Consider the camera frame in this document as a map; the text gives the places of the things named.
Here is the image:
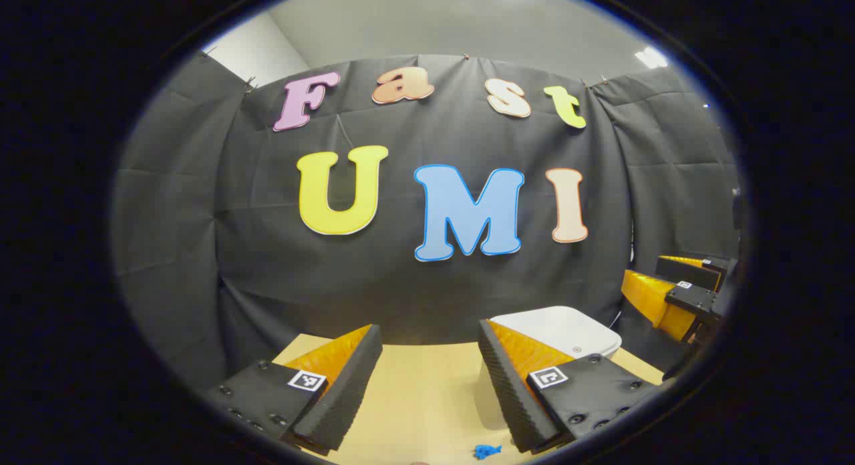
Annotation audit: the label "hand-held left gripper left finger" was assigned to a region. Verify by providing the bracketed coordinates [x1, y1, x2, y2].
[204, 323, 383, 456]

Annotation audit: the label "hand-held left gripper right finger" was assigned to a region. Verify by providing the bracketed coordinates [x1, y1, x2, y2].
[477, 319, 669, 455]

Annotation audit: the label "white desktop garbage bin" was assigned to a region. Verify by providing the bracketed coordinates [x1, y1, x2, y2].
[490, 306, 623, 361]

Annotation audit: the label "wooden desktop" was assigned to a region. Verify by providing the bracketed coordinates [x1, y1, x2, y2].
[271, 333, 665, 465]

